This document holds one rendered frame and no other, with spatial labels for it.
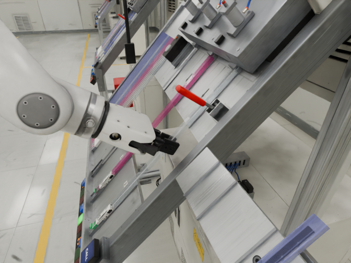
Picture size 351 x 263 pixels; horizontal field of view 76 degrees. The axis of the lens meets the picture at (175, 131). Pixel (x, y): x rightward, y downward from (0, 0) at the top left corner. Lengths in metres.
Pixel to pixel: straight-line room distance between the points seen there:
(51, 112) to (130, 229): 0.29
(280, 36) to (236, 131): 0.17
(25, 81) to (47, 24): 9.01
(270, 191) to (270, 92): 0.56
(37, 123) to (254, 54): 0.34
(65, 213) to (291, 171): 1.37
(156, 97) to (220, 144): 1.56
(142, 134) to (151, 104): 1.55
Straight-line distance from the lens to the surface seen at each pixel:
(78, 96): 0.41
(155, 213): 0.48
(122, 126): 0.40
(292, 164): 1.08
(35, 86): 0.33
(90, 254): 0.53
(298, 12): 0.45
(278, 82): 0.42
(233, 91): 0.45
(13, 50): 0.34
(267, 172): 0.99
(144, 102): 1.94
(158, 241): 1.47
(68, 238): 1.60
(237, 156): 0.97
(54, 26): 9.30
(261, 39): 0.42
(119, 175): 0.64
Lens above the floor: 1.24
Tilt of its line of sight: 32 degrees down
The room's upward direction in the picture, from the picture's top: straight up
